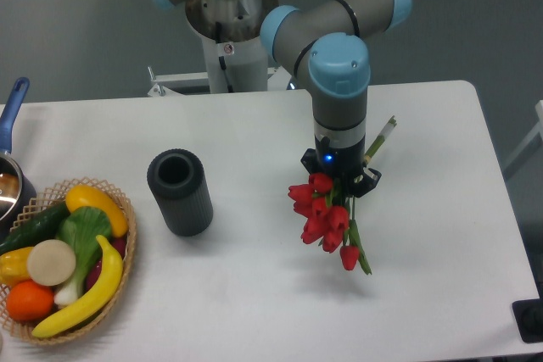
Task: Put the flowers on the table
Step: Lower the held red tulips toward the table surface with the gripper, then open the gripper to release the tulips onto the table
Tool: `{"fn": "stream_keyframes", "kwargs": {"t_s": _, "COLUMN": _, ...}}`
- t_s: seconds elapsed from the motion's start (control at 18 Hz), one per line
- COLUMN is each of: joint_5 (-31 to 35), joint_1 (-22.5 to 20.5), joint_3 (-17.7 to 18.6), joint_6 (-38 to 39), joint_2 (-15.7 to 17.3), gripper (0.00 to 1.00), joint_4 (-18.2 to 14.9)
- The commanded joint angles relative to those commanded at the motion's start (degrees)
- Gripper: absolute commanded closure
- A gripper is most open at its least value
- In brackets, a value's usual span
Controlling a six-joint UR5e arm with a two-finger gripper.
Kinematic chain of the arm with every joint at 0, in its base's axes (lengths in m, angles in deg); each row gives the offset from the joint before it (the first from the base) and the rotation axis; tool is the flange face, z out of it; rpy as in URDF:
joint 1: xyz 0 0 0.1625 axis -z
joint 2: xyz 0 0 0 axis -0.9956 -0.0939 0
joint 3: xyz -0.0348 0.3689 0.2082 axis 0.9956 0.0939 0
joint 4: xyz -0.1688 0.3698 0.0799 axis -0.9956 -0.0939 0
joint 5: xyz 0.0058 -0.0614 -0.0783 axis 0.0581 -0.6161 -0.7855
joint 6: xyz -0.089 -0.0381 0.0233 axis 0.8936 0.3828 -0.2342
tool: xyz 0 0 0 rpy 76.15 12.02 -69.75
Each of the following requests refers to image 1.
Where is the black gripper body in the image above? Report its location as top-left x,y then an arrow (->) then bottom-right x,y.
311,136 -> 366,178

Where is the red tulip bouquet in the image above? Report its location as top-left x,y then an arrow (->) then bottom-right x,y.
288,116 -> 397,275

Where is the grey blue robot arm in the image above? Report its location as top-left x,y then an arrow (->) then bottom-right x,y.
153,0 -> 412,197

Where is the dark grey ribbed vase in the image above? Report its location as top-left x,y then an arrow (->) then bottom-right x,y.
147,148 -> 214,237

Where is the white furniture at right edge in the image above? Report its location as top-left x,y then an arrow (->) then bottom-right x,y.
502,100 -> 542,181

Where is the red vegetable in basket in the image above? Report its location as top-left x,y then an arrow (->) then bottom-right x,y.
85,237 -> 126,292

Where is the black device at table edge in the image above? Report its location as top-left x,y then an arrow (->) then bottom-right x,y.
512,298 -> 542,343

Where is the green bok choy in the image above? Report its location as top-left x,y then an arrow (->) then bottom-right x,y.
54,206 -> 112,309

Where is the yellow banana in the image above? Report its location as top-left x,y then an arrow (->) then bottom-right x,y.
31,235 -> 123,339

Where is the woven wicker basket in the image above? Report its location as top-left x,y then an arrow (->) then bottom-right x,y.
1,177 -> 137,346

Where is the green cucumber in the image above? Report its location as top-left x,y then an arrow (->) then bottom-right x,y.
1,202 -> 70,254

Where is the beige round disc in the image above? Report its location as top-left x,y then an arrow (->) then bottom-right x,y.
26,239 -> 76,287

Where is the yellow bell pepper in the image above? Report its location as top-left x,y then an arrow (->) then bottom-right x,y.
1,247 -> 33,287

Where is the orange fruit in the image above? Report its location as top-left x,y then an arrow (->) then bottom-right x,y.
6,280 -> 53,322

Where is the white metal base frame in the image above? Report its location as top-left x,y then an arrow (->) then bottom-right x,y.
147,66 -> 298,97

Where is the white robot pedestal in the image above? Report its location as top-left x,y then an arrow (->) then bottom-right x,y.
185,0 -> 278,93

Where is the blue handled saucepan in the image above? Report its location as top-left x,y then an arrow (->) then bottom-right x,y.
1,77 -> 36,241

